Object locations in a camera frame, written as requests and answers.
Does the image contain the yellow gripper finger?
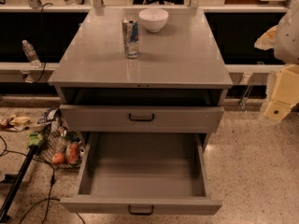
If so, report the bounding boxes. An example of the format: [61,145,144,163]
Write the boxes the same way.
[263,64,299,122]
[254,25,278,50]

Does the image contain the silver blue redbull can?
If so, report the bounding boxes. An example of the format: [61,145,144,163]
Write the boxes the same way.
[121,17,139,59]

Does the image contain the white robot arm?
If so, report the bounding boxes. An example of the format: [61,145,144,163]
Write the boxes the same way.
[254,5,299,125]

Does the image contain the grey drawer cabinet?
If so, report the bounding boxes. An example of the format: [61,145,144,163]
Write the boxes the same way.
[48,7,234,134]

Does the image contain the open grey middle drawer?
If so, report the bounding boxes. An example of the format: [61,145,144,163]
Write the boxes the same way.
[61,133,221,216]

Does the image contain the closed grey top drawer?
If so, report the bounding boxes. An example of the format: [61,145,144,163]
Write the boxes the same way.
[60,105,224,133]

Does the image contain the white ceramic bowl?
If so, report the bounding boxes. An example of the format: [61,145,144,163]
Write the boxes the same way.
[139,8,169,33]

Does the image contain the red snack package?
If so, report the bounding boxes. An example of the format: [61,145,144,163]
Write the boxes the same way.
[66,143,79,165]

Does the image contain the red apple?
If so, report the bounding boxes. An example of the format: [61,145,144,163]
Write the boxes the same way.
[51,152,65,165]

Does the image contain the clear plastic water bottle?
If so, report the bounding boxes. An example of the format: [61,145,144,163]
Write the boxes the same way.
[22,40,42,69]

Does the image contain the black metal stand leg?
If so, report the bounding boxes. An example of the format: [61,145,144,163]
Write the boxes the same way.
[0,147,38,224]

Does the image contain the yellow chip bag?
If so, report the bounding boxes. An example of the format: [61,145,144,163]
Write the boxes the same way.
[0,115,31,132]

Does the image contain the black top drawer handle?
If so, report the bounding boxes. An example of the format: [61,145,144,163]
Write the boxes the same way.
[128,113,155,122]

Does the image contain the black drawer handle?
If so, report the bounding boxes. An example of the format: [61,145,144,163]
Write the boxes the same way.
[127,205,154,216]
[128,113,155,122]

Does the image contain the black middle drawer handle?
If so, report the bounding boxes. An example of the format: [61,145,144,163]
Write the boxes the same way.
[127,205,154,216]

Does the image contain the wire mesh basket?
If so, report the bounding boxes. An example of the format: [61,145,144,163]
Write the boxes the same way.
[39,117,85,169]

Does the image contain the black floor cable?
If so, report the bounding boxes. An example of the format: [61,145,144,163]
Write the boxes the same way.
[0,135,87,224]

